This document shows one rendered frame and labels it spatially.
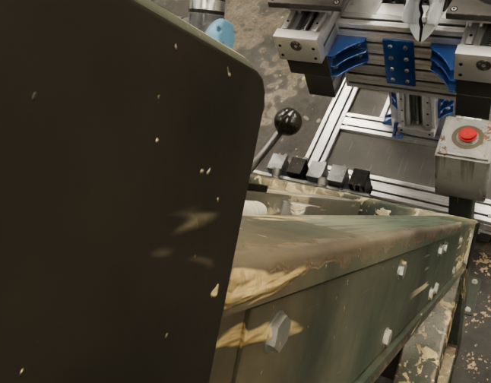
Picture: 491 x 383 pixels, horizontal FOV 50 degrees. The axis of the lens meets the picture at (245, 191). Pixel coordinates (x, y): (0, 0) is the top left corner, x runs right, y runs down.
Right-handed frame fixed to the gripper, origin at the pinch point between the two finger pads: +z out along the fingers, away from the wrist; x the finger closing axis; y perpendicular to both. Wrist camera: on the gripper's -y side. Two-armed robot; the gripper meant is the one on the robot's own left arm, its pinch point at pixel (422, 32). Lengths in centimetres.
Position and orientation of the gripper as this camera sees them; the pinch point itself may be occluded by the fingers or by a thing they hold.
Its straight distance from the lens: 91.7
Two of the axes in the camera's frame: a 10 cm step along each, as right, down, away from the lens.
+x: 8.5, 2.4, -4.7
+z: 0.5, 8.5, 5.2
